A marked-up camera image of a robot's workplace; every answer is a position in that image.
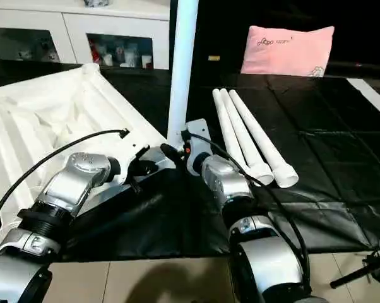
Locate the white plastic table leg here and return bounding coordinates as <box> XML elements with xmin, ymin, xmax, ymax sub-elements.
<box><xmin>227</xmin><ymin>89</ymin><xmax>300</xmax><ymax>189</ymax></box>
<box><xmin>167</xmin><ymin>0</ymin><xmax>201</xmax><ymax>152</ymax></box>
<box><xmin>211</xmin><ymin>88</ymin><xmax>252</xmax><ymax>172</ymax></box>
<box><xmin>219</xmin><ymin>88</ymin><xmax>275</xmax><ymax>186</ymax></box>

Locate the white plastic table top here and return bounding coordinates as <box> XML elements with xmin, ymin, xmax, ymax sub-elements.
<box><xmin>0</xmin><ymin>62</ymin><xmax>179</xmax><ymax>251</ymax></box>

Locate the black work mat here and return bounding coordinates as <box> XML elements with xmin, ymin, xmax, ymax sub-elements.
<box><xmin>0</xmin><ymin>58</ymin><xmax>380</xmax><ymax>260</ymax></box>

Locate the red bottle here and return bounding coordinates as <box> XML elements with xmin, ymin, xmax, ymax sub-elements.
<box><xmin>88</xmin><ymin>39</ymin><xmax>100</xmax><ymax>66</ymax></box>

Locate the pink pillow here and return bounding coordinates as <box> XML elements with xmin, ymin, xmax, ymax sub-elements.
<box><xmin>240</xmin><ymin>25</ymin><xmax>336</xmax><ymax>78</ymax></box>

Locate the white glass-door cabinet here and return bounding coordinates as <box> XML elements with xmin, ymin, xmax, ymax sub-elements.
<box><xmin>0</xmin><ymin>0</ymin><xmax>172</xmax><ymax>69</ymax></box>

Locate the black tripod stand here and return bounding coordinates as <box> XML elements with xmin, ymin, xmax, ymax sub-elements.
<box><xmin>328</xmin><ymin>249</ymin><xmax>380</xmax><ymax>290</ymax></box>

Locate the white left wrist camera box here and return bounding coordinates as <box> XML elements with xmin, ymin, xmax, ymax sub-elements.
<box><xmin>110</xmin><ymin>141</ymin><xmax>169</xmax><ymax>187</ymax></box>

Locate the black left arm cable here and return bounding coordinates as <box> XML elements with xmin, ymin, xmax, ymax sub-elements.
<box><xmin>0</xmin><ymin>129</ymin><xmax>131</xmax><ymax>235</ymax></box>

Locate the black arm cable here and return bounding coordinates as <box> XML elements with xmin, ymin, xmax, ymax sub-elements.
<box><xmin>0</xmin><ymin>129</ymin><xmax>131</xmax><ymax>235</ymax></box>
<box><xmin>180</xmin><ymin>129</ymin><xmax>311</xmax><ymax>292</ymax></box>

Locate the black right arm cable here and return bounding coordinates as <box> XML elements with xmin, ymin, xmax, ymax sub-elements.
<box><xmin>180</xmin><ymin>129</ymin><xmax>311</xmax><ymax>292</ymax></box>

